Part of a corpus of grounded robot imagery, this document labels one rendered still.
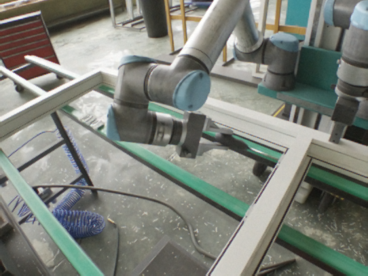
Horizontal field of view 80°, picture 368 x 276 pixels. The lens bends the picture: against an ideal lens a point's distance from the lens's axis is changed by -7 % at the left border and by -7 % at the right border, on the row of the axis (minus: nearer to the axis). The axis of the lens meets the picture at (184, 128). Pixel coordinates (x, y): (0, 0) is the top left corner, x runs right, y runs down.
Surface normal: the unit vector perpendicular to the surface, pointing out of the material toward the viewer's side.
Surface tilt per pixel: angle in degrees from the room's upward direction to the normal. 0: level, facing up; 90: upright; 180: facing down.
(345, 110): 90
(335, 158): 90
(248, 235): 0
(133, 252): 0
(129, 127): 69
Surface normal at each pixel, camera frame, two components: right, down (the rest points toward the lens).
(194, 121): 0.28, 0.29
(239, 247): -0.10, -0.79
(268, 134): -0.62, 0.53
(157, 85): -0.53, 0.18
